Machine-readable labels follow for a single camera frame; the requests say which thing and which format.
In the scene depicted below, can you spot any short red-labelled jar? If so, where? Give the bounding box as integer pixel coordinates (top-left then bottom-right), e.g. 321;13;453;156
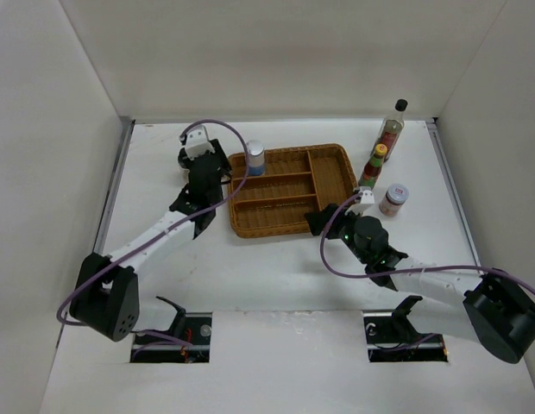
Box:
379;184;409;216

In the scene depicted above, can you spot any yellow-capped red sauce bottle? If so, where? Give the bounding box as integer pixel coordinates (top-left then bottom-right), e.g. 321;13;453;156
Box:
358;144;387;189

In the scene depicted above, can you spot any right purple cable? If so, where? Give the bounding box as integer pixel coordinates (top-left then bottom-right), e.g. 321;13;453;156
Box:
319;191;535;303

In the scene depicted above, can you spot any tall black-capped sauce bottle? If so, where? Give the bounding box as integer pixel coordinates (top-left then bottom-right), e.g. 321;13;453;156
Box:
374;98;408;161

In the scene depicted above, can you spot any brown wicker divided basket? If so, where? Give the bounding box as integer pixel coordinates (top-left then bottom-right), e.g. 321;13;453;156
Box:
228;143;356;238

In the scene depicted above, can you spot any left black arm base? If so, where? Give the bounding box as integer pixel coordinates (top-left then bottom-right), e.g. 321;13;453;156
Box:
129;296;212;364

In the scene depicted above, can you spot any black-capped shaker blue label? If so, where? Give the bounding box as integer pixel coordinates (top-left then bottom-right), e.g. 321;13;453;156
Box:
246;140;265;176

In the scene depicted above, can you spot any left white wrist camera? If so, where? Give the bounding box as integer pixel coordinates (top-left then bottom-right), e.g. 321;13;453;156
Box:
179;125;214;160

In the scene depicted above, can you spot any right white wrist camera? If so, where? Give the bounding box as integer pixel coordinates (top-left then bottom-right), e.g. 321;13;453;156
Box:
346;186;375;216

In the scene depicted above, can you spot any purple cable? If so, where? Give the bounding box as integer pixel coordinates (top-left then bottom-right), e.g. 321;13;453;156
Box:
56;119;251;361
319;191;535;303

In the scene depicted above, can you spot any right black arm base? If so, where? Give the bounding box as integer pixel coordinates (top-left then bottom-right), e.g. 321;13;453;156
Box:
363;295;448;363

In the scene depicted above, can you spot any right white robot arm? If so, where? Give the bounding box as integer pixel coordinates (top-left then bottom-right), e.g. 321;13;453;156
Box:
305;204;535;364

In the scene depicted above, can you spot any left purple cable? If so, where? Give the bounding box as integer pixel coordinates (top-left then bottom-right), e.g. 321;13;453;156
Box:
56;119;251;361

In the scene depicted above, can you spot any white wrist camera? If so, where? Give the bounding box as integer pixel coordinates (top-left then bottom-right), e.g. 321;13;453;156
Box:
179;125;214;160
346;186;375;216

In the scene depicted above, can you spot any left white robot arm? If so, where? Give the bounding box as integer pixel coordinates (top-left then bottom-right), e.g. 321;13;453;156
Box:
68;131;231;344

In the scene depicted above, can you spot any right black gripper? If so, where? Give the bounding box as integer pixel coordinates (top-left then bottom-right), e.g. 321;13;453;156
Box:
305;203;370;265

